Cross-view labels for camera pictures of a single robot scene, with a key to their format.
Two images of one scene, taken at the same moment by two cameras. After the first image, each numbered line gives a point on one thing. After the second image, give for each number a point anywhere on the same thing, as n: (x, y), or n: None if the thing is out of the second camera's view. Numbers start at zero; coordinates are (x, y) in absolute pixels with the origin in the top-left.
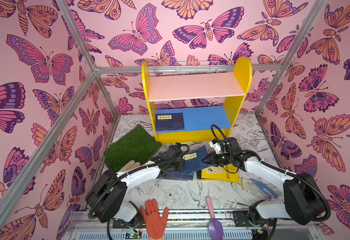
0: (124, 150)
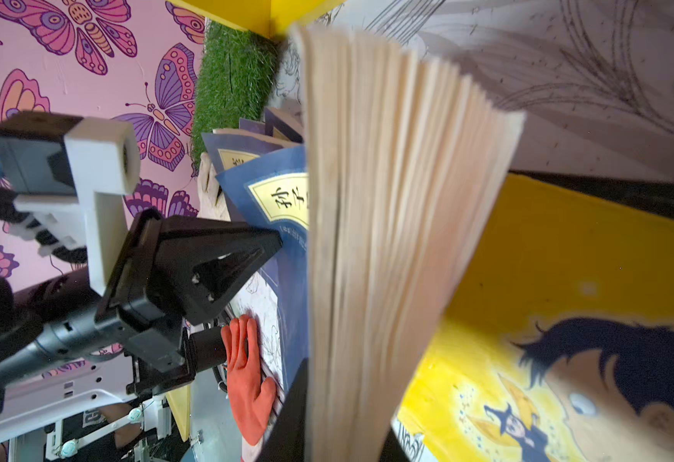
0: (235, 72)
